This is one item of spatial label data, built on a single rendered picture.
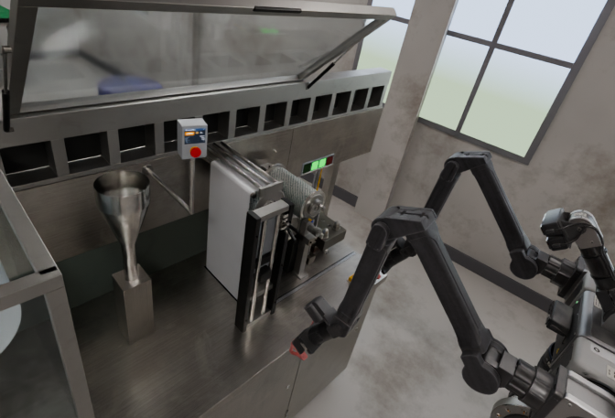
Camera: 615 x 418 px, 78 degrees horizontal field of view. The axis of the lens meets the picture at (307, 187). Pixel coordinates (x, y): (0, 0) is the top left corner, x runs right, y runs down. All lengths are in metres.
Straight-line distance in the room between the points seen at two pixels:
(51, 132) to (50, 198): 0.22
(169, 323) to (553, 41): 2.80
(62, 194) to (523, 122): 2.85
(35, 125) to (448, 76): 2.76
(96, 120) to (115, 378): 0.81
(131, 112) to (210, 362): 0.88
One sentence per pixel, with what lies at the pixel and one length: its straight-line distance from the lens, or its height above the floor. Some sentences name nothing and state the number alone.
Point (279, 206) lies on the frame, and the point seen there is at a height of 1.44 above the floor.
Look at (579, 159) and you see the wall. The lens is 3.26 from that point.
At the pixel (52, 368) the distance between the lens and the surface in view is 1.00.
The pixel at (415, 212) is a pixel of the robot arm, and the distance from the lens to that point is 0.90.
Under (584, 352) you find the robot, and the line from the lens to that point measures 1.07.
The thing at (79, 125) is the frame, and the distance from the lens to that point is 1.31.
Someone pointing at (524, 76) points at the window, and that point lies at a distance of 3.16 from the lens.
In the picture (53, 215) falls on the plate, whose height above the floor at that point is 1.33.
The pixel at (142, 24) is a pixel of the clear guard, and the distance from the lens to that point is 0.97.
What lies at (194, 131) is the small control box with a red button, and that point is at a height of 1.69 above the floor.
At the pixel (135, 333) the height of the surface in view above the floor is 0.95.
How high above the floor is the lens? 2.15
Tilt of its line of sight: 31 degrees down
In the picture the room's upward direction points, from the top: 11 degrees clockwise
